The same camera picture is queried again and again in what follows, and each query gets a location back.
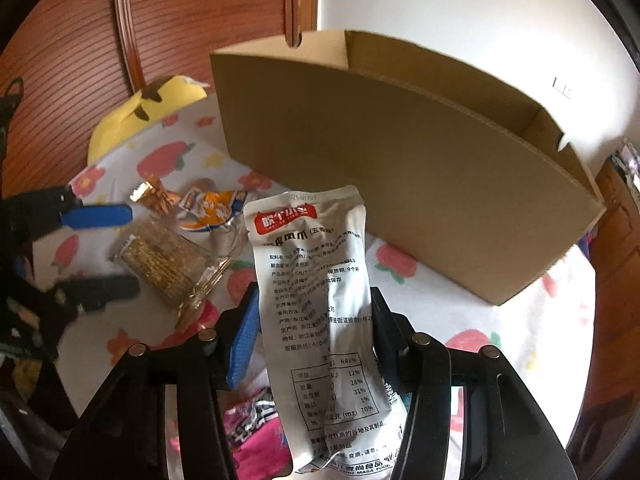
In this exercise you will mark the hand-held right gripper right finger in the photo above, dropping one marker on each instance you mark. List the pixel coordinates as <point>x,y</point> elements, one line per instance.
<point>395,330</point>

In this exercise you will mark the clutter on cabinet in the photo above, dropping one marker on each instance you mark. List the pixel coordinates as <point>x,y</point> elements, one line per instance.
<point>627,162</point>

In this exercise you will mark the white printed snack packet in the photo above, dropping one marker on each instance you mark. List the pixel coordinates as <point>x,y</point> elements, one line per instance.
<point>310,310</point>

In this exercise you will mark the yellow plush pillow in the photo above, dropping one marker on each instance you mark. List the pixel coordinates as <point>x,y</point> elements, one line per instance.
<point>150,105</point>

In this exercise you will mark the brown cardboard box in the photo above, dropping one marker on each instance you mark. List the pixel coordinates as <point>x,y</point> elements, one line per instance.
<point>400,160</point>

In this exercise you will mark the white wall socket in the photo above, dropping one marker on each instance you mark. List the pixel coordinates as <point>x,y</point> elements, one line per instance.
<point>562,87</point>

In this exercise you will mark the wooden cabinet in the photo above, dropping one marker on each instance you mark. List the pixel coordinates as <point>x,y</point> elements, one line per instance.
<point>620,240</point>

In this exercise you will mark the orange and white snack packet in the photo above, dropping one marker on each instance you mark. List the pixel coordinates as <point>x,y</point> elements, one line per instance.
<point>212,210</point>

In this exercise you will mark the pink snack packet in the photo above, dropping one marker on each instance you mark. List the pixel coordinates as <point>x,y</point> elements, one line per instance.
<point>250,425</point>

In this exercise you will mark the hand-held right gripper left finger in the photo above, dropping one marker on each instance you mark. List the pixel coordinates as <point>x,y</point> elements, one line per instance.
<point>245,330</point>

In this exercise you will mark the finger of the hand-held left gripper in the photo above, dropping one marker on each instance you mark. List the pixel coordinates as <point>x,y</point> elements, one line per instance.
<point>100,289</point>
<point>95,216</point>

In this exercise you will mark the strawberry print bed sheet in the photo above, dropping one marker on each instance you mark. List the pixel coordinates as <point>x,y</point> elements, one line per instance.
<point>500,310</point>

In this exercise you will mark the clear packet of golden snacks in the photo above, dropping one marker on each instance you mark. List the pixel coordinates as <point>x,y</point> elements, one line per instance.
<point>160,260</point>

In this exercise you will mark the copper foil snack wrapper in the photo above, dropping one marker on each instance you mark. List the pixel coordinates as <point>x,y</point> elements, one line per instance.
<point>157,197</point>

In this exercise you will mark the wooden headboard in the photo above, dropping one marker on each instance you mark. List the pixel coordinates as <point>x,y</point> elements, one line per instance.
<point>75,35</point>

